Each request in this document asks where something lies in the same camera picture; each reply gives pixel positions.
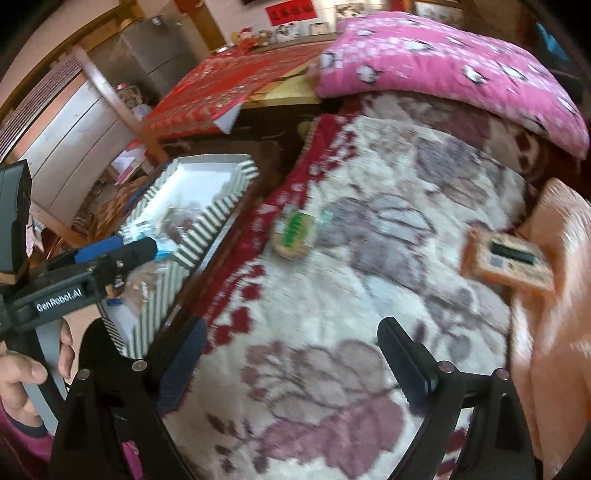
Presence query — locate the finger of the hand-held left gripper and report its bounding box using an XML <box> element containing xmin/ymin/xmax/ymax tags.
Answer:
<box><xmin>76</xmin><ymin>236</ymin><xmax>125</xmax><ymax>265</ymax></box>
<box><xmin>92</xmin><ymin>237</ymin><xmax>158</xmax><ymax>289</ymax></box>

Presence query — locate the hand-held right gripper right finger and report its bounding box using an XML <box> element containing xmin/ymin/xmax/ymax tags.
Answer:
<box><xmin>378</xmin><ymin>318</ymin><xmax>539</xmax><ymax>480</ymax></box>

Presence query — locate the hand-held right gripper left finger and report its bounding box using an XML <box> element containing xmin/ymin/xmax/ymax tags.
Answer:
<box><xmin>48</xmin><ymin>318</ymin><xmax>208</xmax><ymax>480</ymax></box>

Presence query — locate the striped gift box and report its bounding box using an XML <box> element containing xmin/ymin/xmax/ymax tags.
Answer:
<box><xmin>104</xmin><ymin>154</ymin><xmax>259</xmax><ymax>358</ymax></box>

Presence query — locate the orange wafer packet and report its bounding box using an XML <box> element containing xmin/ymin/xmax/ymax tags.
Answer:
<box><xmin>462</xmin><ymin>226</ymin><xmax>557</xmax><ymax>301</ymax></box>

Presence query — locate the round cracker packet green label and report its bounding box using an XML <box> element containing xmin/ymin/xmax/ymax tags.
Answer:
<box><xmin>270</xmin><ymin>208</ymin><xmax>333</xmax><ymax>261</ymax></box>

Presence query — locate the person's left forearm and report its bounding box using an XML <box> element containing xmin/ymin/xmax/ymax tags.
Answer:
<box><xmin>0</xmin><ymin>399</ymin><xmax>54</xmax><ymax>467</ymax></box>

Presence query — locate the person's left hand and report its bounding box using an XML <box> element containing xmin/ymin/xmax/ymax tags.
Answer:
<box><xmin>0</xmin><ymin>319</ymin><xmax>75</xmax><ymax>435</ymax></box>

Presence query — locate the floral plush blanket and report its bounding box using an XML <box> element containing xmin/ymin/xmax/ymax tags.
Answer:
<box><xmin>152</xmin><ymin>92</ymin><xmax>550</xmax><ymax>480</ymax></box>

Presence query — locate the white slatted wooden chair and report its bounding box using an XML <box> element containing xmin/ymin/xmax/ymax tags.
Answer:
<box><xmin>0</xmin><ymin>44</ymin><xmax>169</xmax><ymax>250</ymax></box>

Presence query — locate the peach textured blanket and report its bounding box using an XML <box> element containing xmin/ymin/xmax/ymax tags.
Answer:
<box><xmin>508</xmin><ymin>178</ymin><xmax>591</xmax><ymax>480</ymax></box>

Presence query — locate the red patterned tablecloth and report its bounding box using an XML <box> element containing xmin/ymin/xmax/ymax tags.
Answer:
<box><xmin>141</xmin><ymin>46</ymin><xmax>338</xmax><ymax>139</ymax></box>

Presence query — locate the silver refrigerator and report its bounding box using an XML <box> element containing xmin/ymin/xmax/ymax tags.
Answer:
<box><xmin>120</xmin><ymin>14</ymin><xmax>218</xmax><ymax>95</ymax></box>

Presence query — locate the wooden table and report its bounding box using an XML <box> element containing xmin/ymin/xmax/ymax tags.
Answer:
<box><xmin>252</xmin><ymin>74</ymin><xmax>324</xmax><ymax>112</ymax></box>

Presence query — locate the santa plush toy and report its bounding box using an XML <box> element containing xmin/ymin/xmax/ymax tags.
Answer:
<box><xmin>233</xmin><ymin>28</ymin><xmax>259</xmax><ymax>51</ymax></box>

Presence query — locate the pink penguin pillow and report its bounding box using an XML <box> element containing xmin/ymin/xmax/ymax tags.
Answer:
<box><xmin>308</xmin><ymin>11</ymin><xmax>591</xmax><ymax>160</ymax></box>

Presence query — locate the red wall banner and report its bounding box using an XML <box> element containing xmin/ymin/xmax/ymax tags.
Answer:
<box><xmin>264</xmin><ymin>0</ymin><xmax>317</xmax><ymax>26</ymax></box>

